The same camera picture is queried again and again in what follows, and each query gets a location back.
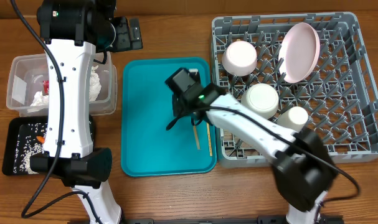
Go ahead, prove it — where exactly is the white tissue paper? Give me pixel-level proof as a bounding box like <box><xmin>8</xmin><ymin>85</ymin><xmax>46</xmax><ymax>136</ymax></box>
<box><xmin>31</xmin><ymin>91</ymin><xmax>49</xmax><ymax>106</ymax></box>

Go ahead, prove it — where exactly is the grey plastic dishwasher rack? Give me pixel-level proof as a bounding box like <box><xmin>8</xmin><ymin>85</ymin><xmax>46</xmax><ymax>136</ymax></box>
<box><xmin>210</xmin><ymin>12</ymin><xmax>378</xmax><ymax>163</ymax></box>

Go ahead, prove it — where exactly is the large white bowl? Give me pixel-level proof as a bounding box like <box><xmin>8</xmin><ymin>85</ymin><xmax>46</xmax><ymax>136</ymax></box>
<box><xmin>241</xmin><ymin>83</ymin><xmax>279</xmax><ymax>119</ymax></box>

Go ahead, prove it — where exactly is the large white plate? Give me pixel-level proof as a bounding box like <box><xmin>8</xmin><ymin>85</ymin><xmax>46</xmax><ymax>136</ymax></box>
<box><xmin>278</xmin><ymin>22</ymin><xmax>320</xmax><ymax>83</ymax></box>

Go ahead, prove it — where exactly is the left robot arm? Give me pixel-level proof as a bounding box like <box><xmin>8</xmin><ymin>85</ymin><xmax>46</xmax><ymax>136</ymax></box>
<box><xmin>30</xmin><ymin>1</ymin><xmax>141</xmax><ymax>223</ymax></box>

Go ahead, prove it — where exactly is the white paper napkin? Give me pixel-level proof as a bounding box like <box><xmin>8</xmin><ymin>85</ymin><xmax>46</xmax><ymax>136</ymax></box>
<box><xmin>89</xmin><ymin>65</ymin><xmax>102</xmax><ymax>101</ymax></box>

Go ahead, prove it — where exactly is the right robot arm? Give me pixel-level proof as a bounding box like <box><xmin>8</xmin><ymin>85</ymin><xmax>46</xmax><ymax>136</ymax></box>
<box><xmin>165</xmin><ymin>68</ymin><xmax>338</xmax><ymax>223</ymax></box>

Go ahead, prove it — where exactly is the red snack wrapper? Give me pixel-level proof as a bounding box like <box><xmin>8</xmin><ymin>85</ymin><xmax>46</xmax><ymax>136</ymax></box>
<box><xmin>42</xmin><ymin>80</ymin><xmax>49</xmax><ymax>95</ymax></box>

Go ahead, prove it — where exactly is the orange carrot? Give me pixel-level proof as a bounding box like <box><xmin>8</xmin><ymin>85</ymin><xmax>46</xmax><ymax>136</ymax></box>
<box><xmin>36</xmin><ymin>136</ymin><xmax>45</xmax><ymax>144</ymax></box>

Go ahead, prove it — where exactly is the teal plastic serving tray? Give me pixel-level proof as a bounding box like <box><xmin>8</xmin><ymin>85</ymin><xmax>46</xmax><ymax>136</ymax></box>
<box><xmin>121</xmin><ymin>57</ymin><xmax>217</xmax><ymax>177</ymax></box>

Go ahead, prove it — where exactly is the black plastic tray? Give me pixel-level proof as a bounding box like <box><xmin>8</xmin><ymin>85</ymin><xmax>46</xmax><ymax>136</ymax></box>
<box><xmin>2</xmin><ymin>116</ymin><xmax>102</xmax><ymax>180</ymax></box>

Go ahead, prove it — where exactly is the white cup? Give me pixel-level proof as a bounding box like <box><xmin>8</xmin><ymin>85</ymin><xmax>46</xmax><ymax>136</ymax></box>
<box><xmin>276</xmin><ymin>106</ymin><xmax>308</xmax><ymax>133</ymax></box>

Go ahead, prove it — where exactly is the wooden chopstick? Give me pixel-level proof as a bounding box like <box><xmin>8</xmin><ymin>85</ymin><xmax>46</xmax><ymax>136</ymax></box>
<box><xmin>206</xmin><ymin>123</ymin><xmax>213</xmax><ymax>157</ymax></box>
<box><xmin>193</xmin><ymin>125</ymin><xmax>201</xmax><ymax>150</ymax></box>

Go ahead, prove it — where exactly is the small white bowl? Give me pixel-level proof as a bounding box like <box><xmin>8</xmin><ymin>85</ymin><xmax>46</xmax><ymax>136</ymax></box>
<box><xmin>222</xmin><ymin>40</ymin><xmax>257</xmax><ymax>77</ymax></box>

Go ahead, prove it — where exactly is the clear plastic waste bin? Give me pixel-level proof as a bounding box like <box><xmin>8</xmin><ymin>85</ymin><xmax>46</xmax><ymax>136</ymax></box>
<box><xmin>6</xmin><ymin>54</ymin><xmax>118</xmax><ymax>117</ymax></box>

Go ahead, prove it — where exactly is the white rice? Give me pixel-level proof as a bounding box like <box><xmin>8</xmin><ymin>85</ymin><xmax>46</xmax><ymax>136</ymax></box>
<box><xmin>12</xmin><ymin>123</ymin><xmax>47</xmax><ymax>175</ymax></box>

